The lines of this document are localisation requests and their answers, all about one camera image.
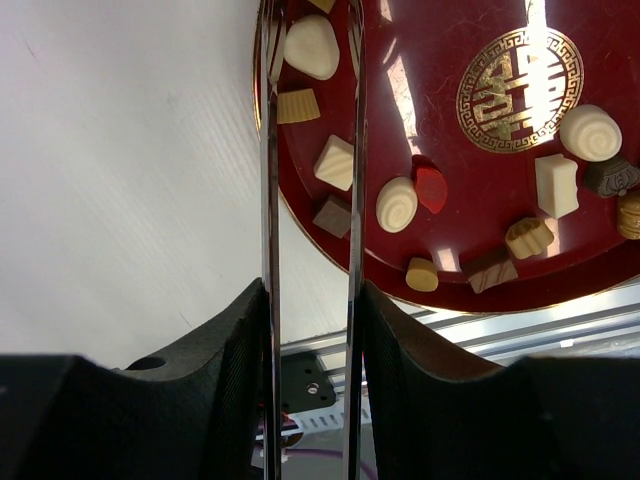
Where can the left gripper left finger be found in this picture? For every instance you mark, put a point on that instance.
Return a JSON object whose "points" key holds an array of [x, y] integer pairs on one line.
{"points": [[186, 411]]}

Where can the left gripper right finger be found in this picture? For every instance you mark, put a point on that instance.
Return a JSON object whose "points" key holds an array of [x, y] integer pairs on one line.
{"points": [[441, 412]]}

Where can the tan patterned cube chocolate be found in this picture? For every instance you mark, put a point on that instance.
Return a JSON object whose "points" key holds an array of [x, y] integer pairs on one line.
{"points": [[323, 5]]}

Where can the brown marbled bar chocolate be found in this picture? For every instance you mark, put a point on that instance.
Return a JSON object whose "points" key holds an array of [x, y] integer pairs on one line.
{"points": [[490, 269]]}

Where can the tan flower chocolate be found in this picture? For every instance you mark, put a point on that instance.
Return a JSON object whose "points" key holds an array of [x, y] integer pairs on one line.
{"points": [[528, 237]]}

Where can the tan round chocolate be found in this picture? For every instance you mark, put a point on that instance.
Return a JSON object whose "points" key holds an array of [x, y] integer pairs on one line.
{"points": [[422, 275]]}

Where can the tan stacked chocolate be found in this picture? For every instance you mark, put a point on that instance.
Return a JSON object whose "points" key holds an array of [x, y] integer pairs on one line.
{"points": [[628, 215]]}

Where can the brown square chocolate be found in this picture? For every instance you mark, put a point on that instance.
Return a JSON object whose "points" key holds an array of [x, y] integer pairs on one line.
{"points": [[334, 217]]}

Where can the white block chocolate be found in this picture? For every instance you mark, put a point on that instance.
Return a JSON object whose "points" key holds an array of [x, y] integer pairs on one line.
{"points": [[556, 185]]}

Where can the dark ornate chocolate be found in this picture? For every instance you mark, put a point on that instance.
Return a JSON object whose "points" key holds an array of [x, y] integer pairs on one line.
{"points": [[613, 177]]}

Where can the red leaf chocolate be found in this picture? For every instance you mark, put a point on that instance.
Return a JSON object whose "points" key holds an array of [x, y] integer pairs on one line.
{"points": [[429, 184]]}

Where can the white swirl oval chocolate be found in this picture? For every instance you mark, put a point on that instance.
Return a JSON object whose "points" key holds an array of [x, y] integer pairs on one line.
{"points": [[396, 205]]}

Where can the white square chocolate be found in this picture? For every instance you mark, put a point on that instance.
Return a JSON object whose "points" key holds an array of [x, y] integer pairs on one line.
{"points": [[335, 163]]}

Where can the white swirl round chocolate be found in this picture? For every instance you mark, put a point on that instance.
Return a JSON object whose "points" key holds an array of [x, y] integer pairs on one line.
{"points": [[590, 133]]}

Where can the tan fluted cup chocolate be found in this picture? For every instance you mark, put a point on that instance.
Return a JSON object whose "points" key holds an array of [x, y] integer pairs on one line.
{"points": [[297, 107]]}

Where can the white rounded triangle chocolate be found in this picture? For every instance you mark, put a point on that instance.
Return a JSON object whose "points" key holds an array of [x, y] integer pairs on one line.
{"points": [[311, 47]]}

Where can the round red tray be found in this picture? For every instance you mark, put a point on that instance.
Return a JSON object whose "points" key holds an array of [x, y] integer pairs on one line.
{"points": [[479, 87]]}

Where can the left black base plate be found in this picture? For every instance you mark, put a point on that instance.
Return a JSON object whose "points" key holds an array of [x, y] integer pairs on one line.
{"points": [[305, 385]]}

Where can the aluminium rail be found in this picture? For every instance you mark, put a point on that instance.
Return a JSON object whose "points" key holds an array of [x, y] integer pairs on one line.
{"points": [[603, 322]]}

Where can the slotted cable duct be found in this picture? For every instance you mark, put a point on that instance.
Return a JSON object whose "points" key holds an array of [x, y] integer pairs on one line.
{"points": [[314, 421]]}

